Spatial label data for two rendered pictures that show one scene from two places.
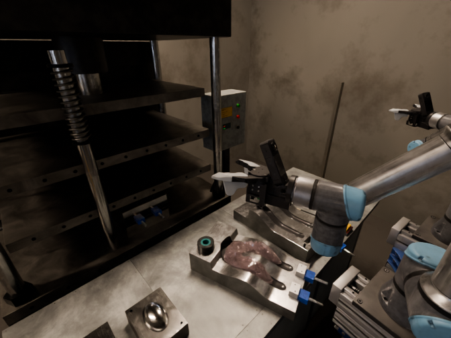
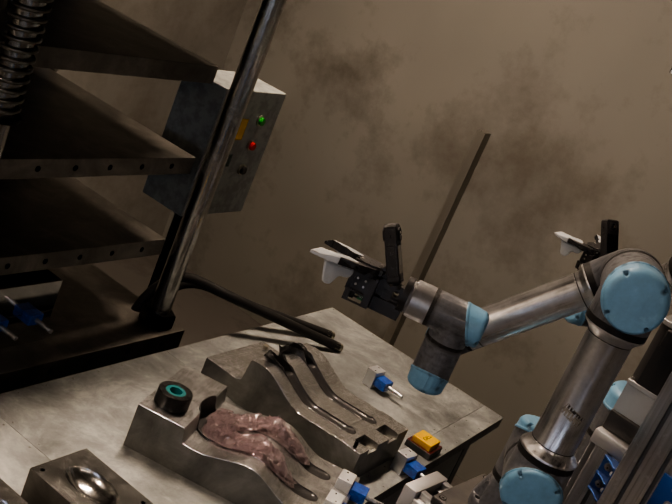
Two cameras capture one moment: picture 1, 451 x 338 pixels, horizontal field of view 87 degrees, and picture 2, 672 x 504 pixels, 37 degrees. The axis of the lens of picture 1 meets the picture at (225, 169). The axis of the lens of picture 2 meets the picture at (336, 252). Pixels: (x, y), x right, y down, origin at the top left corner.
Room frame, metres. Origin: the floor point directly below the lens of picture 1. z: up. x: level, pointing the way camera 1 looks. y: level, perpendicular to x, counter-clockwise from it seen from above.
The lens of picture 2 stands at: (-1.11, 0.63, 2.05)
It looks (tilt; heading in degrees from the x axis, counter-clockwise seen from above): 18 degrees down; 339
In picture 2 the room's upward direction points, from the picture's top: 23 degrees clockwise
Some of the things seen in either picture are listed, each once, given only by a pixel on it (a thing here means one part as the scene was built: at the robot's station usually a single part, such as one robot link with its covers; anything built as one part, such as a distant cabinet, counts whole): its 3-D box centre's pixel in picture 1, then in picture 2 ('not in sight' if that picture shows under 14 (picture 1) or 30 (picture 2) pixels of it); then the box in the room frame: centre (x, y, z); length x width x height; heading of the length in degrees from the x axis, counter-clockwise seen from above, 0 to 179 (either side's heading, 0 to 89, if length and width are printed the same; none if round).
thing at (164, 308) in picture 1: (156, 322); (87, 500); (0.53, 0.26, 0.83); 0.20 x 0.15 x 0.07; 43
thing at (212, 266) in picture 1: (249, 262); (249, 452); (0.79, -0.11, 0.85); 0.50 x 0.26 x 0.11; 60
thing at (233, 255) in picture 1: (251, 255); (258, 436); (0.79, -0.12, 0.90); 0.26 x 0.18 x 0.08; 60
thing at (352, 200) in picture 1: (336, 200); (456, 320); (0.46, -0.26, 1.43); 0.11 x 0.08 x 0.09; 62
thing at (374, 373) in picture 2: not in sight; (385, 385); (1.34, -0.64, 0.83); 0.13 x 0.05 x 0.05; 37
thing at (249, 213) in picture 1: (279, 218); (306, 395); (1.09, -0.31, 0.87); 0.50 x 0.26 x 0.14; 43
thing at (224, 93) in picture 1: (224, 181); (158, 296); (1.75, 0.01, 0.73); 0.30 x 0.22 x 1.47; 133
